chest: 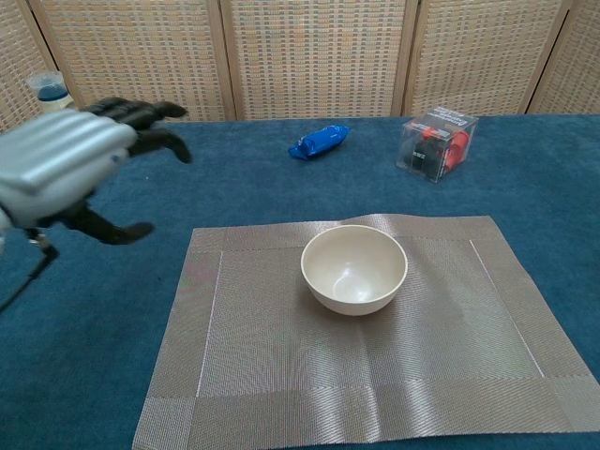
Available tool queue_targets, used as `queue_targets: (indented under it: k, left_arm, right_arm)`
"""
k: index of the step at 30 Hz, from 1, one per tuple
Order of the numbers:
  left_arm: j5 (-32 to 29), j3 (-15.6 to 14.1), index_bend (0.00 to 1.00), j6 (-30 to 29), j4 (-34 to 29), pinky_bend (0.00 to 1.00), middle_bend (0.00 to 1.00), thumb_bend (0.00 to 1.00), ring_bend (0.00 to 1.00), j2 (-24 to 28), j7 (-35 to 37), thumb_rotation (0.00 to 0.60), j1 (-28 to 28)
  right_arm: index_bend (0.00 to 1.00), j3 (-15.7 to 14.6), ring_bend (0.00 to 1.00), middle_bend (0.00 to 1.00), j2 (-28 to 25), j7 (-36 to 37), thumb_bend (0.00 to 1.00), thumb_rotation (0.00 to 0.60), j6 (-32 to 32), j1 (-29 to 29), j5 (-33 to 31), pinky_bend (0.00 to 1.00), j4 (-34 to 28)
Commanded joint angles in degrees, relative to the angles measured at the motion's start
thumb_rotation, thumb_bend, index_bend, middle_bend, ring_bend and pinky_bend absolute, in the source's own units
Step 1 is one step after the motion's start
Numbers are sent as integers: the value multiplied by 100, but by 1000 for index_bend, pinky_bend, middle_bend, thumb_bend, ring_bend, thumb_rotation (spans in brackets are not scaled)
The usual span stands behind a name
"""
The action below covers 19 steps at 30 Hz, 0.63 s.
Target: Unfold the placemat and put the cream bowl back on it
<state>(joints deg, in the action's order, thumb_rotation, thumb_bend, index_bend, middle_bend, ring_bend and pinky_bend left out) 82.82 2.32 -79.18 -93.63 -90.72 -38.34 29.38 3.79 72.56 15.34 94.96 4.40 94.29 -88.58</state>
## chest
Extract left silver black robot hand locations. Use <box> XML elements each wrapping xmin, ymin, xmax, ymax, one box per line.
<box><xmin>0</xmin><ymin>97</ymin><xmax>194</xmax><ymax>248</ymax></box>

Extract grey woven placemat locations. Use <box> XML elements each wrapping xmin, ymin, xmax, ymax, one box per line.
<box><xmin>131</xmin><ymin>213</ymin><xmax>600</xmax><ymax>450</ymax></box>

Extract white round bowl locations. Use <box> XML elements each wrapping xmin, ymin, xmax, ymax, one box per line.
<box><xmin>300</xmin><ymin>224</ymin><xmax>409</xmax><ymax>316</ymax></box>

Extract cream mayonnaise squeeze bottle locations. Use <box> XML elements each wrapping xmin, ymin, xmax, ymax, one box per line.
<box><xmin>27</xmin><ymin>70</ymin><xmax>76</xmax><ymax>116</ymax></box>

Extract blue carpet table cover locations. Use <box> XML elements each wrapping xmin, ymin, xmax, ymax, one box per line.
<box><xmin>0</xmin><ymin>113</ymin><xmax>600</xmax><ymax>450</ymax></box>

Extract blue snack packet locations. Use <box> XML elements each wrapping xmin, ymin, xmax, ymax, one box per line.
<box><xmin>287</xmin><ymin>124</ymin><xmax>352</xmax><ymax>162</ymax></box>

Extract woven wooden folding screen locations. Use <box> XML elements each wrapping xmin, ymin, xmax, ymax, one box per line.
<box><xmin>0</xmin><ymin>0</ymin><xmax>600</xmax><ymax>135</ymax></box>

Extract clear box red black contents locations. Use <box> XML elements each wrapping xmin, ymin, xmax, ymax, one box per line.
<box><xmin>396</xmin><ymin>106</ymin><xmax>480</xmax><ymax>184</ymax></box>

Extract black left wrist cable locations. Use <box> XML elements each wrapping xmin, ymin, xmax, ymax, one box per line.
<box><xmin>0</xmin><ymin>228</ymin><xmax>61</xmax><ymax>314</ymax></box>

